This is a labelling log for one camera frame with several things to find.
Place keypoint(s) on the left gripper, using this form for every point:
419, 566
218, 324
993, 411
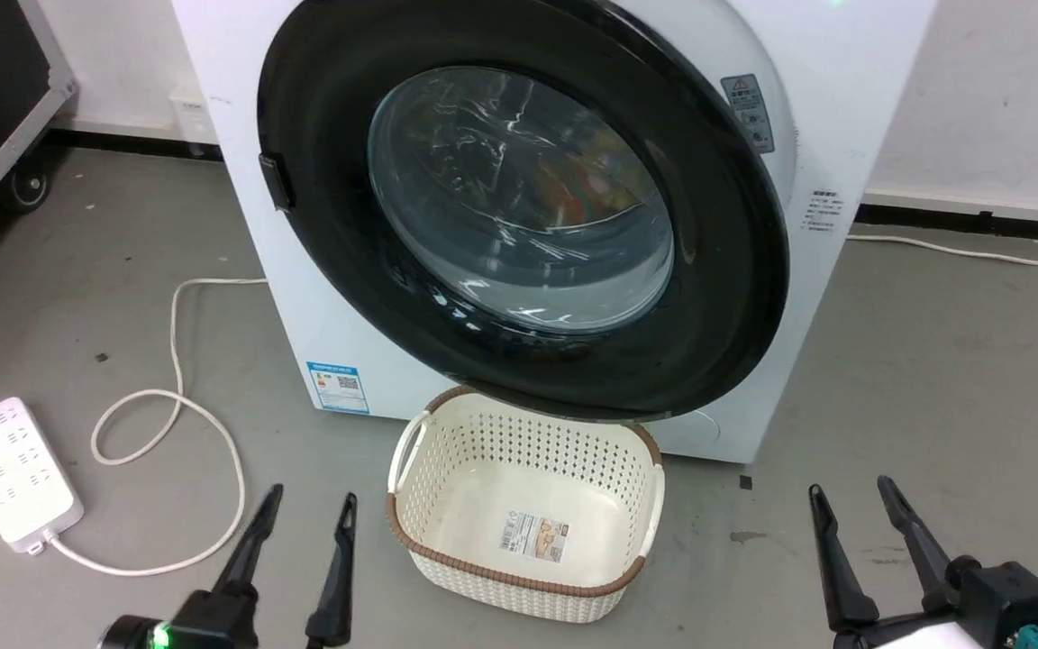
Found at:
213, 622

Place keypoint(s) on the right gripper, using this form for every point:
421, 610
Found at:
1006, 604

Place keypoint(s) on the white front-load washing machine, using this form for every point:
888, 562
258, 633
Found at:
289, 297

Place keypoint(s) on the round black washing machine door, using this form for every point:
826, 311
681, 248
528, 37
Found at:
722, 297

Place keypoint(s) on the black door latch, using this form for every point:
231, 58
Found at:
277, 183

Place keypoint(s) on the blue energy label sticker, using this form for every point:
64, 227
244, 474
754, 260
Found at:
338, 388

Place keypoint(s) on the paper label in basket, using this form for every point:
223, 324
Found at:
534, 536

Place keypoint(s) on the cream perforated laundry basket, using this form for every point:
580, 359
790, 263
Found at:
528, 478

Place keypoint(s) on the white power strip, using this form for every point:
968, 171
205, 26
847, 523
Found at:
14, 473

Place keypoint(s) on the small white text sticker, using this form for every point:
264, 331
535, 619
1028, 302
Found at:
824, 211

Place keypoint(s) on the black caster wheel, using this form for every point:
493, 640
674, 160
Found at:
28, 187

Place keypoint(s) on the grey warning sticker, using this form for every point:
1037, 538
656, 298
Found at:
750, 113

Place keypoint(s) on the white wall outlet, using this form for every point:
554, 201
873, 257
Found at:
193, 115

